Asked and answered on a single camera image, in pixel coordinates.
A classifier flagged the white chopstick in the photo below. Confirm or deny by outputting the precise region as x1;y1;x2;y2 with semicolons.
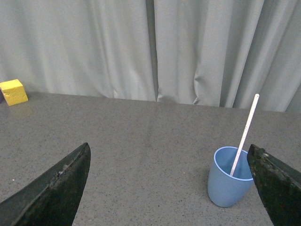
230;94;260;176

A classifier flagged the grey curtain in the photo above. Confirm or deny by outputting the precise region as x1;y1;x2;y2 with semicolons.
0;0;301;112

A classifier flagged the yellow foam cube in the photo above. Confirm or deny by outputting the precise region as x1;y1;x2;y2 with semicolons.
0;79;28;106

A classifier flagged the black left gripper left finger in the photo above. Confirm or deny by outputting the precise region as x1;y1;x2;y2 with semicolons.
0;143;91;226

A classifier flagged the blue plastic cup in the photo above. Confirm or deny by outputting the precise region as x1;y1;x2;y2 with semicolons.
207;146;253;208

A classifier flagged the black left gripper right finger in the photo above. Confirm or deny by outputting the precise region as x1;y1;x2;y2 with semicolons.
247;144;301;226

